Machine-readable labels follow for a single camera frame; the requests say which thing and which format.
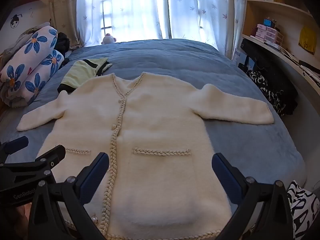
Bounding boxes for blue fleece blanket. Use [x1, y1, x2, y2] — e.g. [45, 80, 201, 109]
[0, 39, 307, 230]

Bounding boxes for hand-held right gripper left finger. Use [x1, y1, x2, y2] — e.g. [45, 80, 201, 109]
[27, 152, 110, 240]

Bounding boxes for white cardboard box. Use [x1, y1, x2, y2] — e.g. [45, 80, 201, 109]
[231, 49, 244, 63]

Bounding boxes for white fluffy cardigan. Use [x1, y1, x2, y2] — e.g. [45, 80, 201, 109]
[17, 72, 275, 240]

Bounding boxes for blue floral rolled quilt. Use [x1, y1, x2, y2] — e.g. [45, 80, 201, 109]
[0, 26, 65, 108]

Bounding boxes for beige floral curtain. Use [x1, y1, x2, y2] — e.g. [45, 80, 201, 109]
[49, 0, 84, 49]
[225, 0, 248, 58]

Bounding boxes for white curved desk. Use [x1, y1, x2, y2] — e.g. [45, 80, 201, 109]
[241, 34, 320, 100]

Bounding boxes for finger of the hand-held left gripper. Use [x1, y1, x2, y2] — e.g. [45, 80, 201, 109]
[0, 136, 29, 157]
[0, 144, 66, 174]

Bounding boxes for small blue box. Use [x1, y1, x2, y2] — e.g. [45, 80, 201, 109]
[262, 17, 276, 28]

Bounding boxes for white and pink plush toy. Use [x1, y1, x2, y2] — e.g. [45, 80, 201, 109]
[101, 33, 117, 45]

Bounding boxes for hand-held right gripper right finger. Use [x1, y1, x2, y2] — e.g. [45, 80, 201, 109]
[211, 152, 294, 240]

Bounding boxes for dark clothes pile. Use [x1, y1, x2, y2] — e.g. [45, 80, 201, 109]
[54, 32, 72, 55]

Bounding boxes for black and white zebra cloth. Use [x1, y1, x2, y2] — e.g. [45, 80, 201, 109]
[247, 70, 287, 117]

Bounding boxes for black bag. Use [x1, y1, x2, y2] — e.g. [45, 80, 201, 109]
[240, 39, 299, 115]

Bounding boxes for pink drawer boxes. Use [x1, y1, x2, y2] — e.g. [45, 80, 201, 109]
[255, 24, 284, 45]

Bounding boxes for yellow cloth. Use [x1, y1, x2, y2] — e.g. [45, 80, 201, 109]
[299, 26, 317, 55]

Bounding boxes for yellow-green garment with black trim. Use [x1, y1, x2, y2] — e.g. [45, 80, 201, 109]
[57, 58, 113, 93]

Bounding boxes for white sheer leaf-print curtain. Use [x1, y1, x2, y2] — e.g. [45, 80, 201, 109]
[76, 0, 171, 47]
[167, 0, 234, 55]

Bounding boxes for black and white patterned cloth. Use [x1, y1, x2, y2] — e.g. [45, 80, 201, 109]
[286, 180, 317, 239]

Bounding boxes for wooden bookshelf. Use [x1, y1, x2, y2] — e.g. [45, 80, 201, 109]
[241, 0, 320, 63]

